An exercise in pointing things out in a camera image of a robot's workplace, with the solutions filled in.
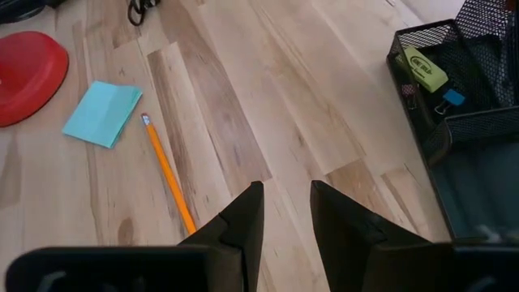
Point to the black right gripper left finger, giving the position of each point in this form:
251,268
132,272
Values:
243,231

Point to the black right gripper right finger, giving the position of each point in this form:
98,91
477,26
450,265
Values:
340,231

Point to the orange pencil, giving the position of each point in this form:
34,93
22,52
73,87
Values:
168,174

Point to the black mesh desk organizer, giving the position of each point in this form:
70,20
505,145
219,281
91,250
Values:
478,121

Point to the green eraser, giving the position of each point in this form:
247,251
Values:
425,69

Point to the blue sticky note pad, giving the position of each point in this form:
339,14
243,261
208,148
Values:
101,113

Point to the blue binder clip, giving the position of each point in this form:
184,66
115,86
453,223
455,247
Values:
454,97

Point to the red desk lamp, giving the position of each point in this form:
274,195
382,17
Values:
28,77

